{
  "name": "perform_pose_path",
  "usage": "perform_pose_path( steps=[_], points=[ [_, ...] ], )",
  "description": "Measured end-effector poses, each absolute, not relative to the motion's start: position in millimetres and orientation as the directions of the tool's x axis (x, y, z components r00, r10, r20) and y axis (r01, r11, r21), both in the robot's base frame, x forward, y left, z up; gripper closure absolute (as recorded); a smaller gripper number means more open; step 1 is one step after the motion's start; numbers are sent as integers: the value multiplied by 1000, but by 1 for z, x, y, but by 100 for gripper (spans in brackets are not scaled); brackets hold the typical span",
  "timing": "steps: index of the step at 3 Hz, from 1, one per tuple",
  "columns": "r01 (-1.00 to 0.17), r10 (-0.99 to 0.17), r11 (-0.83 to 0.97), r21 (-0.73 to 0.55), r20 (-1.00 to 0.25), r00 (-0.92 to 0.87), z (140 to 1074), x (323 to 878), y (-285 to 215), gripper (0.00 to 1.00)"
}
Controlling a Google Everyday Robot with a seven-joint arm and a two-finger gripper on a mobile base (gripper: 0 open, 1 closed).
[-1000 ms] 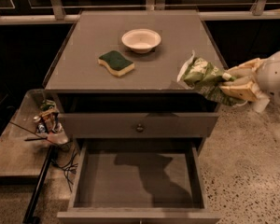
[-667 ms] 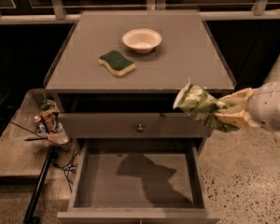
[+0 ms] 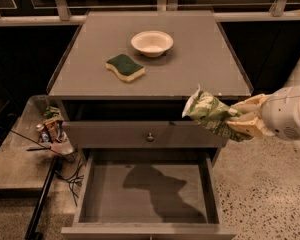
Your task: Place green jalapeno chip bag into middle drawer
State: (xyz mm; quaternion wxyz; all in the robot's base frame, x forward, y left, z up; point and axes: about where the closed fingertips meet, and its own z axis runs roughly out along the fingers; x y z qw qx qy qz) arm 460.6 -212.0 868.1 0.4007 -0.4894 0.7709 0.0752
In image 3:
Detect black floor rail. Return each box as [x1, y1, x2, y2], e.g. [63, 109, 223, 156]
[24, 156, 59, 240]

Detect snack packages in bin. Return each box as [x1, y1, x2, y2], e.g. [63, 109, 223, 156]
[36, 106, 67, 143]

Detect green and yellow sponge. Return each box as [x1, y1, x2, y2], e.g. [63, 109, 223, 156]
[106, 54, 145, 82]

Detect white ceramic bowl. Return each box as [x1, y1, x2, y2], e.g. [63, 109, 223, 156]
[131, 31, 174, 58]

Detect closed grey top drawer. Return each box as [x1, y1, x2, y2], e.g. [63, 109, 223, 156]
[63, 121, 227, 148]

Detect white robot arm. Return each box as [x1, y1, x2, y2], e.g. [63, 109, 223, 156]
[226, 85, 300, 141]

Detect round metal drawer knob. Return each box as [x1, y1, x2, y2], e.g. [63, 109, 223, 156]
[146, 133, 155, 142]

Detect white window frame railing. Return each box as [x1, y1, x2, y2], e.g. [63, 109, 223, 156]
[0, 0, 300, 26]

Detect grey wooden drawer cabinet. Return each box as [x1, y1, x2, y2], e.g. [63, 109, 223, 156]
[45, 10, 254, 240]

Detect black cables on floor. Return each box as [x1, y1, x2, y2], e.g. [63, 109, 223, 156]
[9, 129, 86, 208]

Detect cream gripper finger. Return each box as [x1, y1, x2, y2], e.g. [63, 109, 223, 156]
[232, 94, 269, 112]
[226, 113, 266, 138]

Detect green jalapeno chip bag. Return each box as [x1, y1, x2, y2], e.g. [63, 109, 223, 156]
[182, 87, 252, 142]

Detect open grey middle drawer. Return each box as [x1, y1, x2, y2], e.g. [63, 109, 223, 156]
[61, 149, 236, 240]

